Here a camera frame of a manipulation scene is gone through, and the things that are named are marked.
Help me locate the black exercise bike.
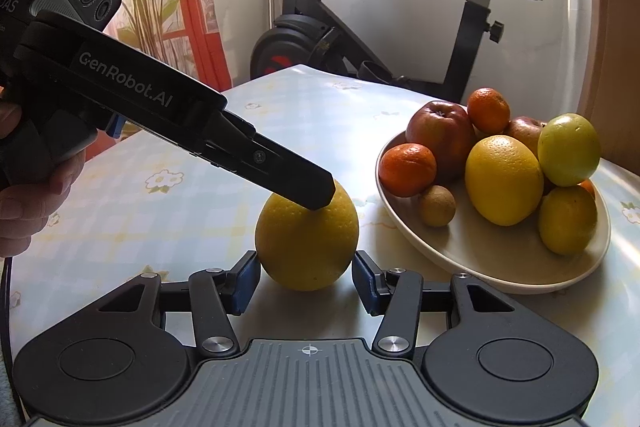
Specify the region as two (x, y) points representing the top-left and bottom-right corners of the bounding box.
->
(245, 0), (556, 105)

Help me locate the floral checked tablecloth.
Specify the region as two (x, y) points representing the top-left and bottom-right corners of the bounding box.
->
(7, 64), (640, 408)

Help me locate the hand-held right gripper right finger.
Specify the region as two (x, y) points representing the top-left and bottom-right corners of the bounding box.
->
(351, 251), (516, 355)

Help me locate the yellow orange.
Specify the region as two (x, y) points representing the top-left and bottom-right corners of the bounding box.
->
(465, 135), (545, 227)

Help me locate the brown longan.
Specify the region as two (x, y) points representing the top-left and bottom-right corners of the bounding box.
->
(419, 185), (457, 227)

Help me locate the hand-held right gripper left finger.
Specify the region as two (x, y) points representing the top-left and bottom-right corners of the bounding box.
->
(97, 251), (262, 356)

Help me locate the cream ceramic plate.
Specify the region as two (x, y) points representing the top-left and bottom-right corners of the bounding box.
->
(375, 127), (612, 295)

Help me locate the person's left hand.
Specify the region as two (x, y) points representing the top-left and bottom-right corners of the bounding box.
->
(0, 102), (87, 259)

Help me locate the wooden cabinet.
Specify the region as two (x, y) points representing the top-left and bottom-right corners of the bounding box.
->
(582, 0), (640, 168)

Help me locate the brownish red apple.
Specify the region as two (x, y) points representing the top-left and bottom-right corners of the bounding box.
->
(505, 117), (548, 158)

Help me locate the large yellow citrus fruit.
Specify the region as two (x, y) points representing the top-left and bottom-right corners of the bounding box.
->
(254, 179), (360, 292)

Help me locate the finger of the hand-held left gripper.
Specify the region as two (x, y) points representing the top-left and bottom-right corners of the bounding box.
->
(192, 108), (337, 210)

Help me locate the green apple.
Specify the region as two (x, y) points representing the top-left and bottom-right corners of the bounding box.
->
(537, 113), (602, 188)

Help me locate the yellow-green round fruit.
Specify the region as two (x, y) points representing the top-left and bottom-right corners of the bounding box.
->
(537, 185), (599, 256)

